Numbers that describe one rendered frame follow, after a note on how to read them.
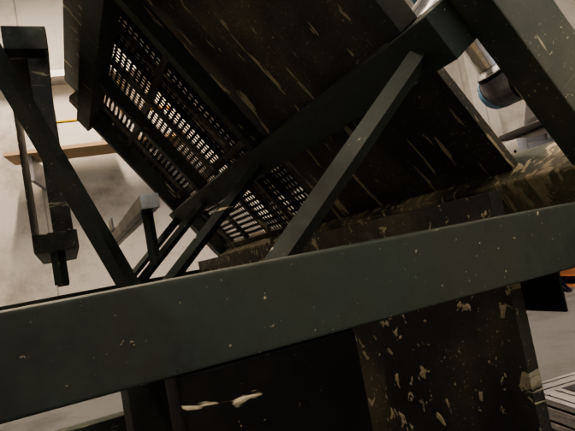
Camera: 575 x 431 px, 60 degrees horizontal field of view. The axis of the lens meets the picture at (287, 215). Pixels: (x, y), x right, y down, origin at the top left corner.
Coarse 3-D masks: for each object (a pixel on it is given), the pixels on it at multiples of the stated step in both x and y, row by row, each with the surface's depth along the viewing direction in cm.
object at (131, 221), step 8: (136, 200) 142; (144, 200) 136; (152, 200) 137; (136, 208) 144; (144, 208) 136; (152, 208) 137; (128, 216) 162; (136, 216) 149; (120, 224) 188; (128, 224) 166; (136, 224) 170; (120, 232) 191; (128, 232) 192; (120, 240) 223
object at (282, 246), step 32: (0, 64) 133; (416, 64) 77; (384, 96) 75; (32, 128) 135; (64, 160) 138; (352, 160) 69; (64, 192) 137; (320, 192) 68; (96, 224) 137; (288, 224) 66; (64, 256) 185; (160, 256) 193; (192, 256) 133
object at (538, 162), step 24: (552, 144) 92; (528, 168) 91; (552, 168) 85; (432, 192) 116; (456, 192) 106; (480, 192) 100; (504, 192) 95; (528, 192) 91; (552, 192) 88; (360, 216) 142; (384, 216) 130; (264, 240) 213
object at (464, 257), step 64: (256, 256) 180; (320, 256) 54; (384, 256) 57; (448, 256) 61; (512, 256) 65; (0, 320) 42; (64, 320) 44; (128, 320) 46; (192, 320) 48; (256, 320) 50; (320, 320) 53; (384, 320) 112; (448, 320) 93; (512, 320) 79; (0, 384) 41; (64, 384) 43; (128, 384) 45; (192, 384) 47; (256, 384) 50; (320, 384) 53; (384, 384) 115; (448, 384) 95; (512, 384) 81
